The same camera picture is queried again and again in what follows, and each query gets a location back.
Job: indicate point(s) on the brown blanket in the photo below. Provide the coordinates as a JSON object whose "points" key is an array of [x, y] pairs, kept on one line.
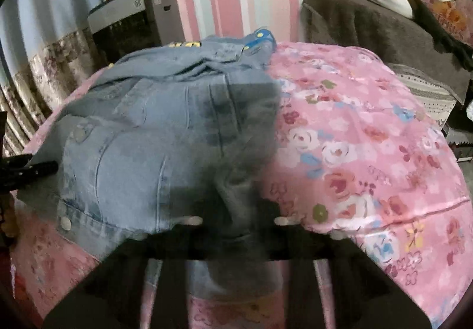
{"points": [[369, 29]]}

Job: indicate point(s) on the floral curtain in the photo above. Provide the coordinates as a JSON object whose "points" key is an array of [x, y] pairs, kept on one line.
{"points": [[44, 81]]}

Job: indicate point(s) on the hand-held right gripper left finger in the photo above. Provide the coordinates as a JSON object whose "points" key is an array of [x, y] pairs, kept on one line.
{"points": [[111, 277]]}

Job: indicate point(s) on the floral gift bag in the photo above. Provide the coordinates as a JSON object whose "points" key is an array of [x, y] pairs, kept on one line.
{"points": [[447, 7]]}

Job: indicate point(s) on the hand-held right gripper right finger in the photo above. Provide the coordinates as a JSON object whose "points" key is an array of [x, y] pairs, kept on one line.
{"points": [[306, 295]]}

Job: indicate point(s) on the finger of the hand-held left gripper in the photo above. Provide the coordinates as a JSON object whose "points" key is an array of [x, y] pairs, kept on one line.
{"points": [[40, 170]]}

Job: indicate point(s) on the black cloth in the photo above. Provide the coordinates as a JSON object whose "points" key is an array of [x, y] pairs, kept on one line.
{"points": [[439, 37]]}

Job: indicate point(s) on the pink floral bed sheet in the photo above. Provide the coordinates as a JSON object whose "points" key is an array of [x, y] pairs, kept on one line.
{"points": [[351, 151]]}

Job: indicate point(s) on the grey water dispenser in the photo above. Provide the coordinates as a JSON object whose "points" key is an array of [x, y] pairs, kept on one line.
{"points": [[125, 25]]}

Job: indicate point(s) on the printed blue denim jacket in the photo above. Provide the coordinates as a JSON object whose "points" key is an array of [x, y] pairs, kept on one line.
{"points": [[147, 151]]}

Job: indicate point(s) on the grey patterned mat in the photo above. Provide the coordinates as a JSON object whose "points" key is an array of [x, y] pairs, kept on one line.
{"points": [[428, 96]]}

